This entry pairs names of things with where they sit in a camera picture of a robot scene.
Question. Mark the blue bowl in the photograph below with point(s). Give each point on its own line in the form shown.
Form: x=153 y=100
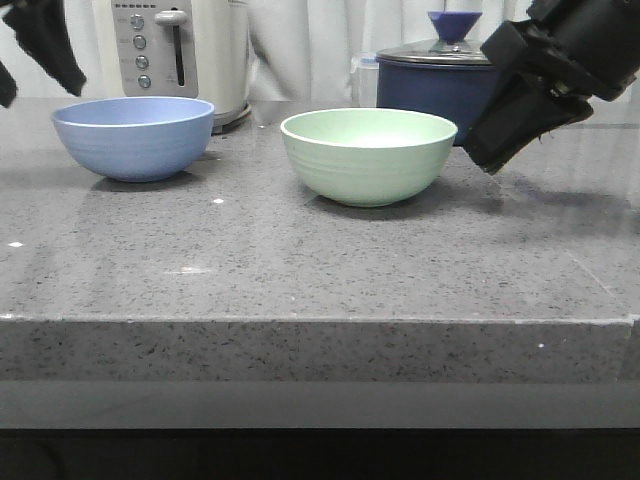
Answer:
x=136 y=139

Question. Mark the white curtain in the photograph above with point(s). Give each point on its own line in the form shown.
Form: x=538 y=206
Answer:
x=301 y=50

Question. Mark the cream toaster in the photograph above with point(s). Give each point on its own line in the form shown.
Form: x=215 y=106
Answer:
x=180 y=48

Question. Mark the glass lid with blue knob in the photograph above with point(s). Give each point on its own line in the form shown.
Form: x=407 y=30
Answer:
x=451 y=46

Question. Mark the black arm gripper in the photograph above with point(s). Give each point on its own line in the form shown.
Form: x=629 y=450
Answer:
x=588 y=46

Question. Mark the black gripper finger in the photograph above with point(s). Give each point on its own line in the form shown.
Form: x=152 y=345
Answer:
x=8 y=87
x=40 y=30

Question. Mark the dark blue saucepan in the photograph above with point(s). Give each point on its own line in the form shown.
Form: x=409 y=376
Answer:
x=458 y=93

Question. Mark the green bowl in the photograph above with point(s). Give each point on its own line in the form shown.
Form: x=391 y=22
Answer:
x=367 y=157

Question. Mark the clear plastic food container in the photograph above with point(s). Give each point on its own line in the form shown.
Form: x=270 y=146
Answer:
x=364 y=79

